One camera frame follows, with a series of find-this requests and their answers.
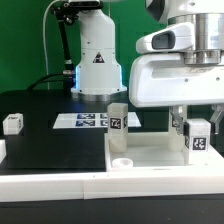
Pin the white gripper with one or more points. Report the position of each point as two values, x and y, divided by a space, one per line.
158 80

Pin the white square tabletop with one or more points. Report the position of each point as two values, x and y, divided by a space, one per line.
145 150

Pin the white right fence bar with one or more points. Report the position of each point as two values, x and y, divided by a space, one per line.
216 159

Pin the white fence bar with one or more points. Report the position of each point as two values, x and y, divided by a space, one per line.
216 159
155 182

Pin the white sheet with tags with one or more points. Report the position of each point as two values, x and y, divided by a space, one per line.
91 120

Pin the white front fence bar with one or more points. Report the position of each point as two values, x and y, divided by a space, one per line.
155 182

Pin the white left fence block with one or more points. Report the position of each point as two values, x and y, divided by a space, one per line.
2 150

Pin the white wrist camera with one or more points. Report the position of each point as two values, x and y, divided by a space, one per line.
177 37

